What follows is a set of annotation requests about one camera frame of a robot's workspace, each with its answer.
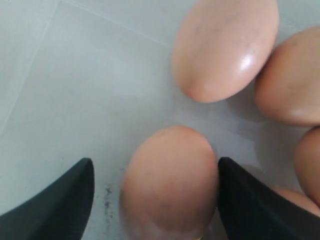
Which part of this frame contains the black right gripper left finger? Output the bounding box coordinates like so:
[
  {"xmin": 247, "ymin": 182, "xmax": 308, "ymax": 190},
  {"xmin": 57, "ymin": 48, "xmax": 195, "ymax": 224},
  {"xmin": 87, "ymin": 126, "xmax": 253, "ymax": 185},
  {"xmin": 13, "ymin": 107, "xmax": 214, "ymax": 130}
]
[{"xmin": 0, "ymin": 158, "xmax": 95, "ymax": 240}]

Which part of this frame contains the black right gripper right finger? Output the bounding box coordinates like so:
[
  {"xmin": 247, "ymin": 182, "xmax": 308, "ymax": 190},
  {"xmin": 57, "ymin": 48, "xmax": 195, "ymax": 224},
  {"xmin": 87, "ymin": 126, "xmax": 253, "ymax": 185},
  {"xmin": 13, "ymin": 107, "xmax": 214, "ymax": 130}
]
[{"xmin": 217, "ymin": 157, "xmax": 320, "ymax": 240}]

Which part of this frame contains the brown egg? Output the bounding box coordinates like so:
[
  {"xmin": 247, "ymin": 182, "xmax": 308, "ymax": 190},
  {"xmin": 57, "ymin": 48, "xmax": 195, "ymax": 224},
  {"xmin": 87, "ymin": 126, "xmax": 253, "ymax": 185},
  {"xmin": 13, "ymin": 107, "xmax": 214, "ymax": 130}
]
[
  {"xmin": 273, "ymin": 187, "xmax": 320, "ymax": 217},
  {"xmin": 119, "ymin": 125, "xmax": 219, "ymax": 240},
  {"xmin": 294, "ymin": 126, "xmax": 320, "ymax": 205},
  {"xmin": 172, "ymin": 0, "xmax": 280, "ymax": 103},
  {"xmin": 254, "ymin": 26, "xmax": 320, "ymax": 127}
]

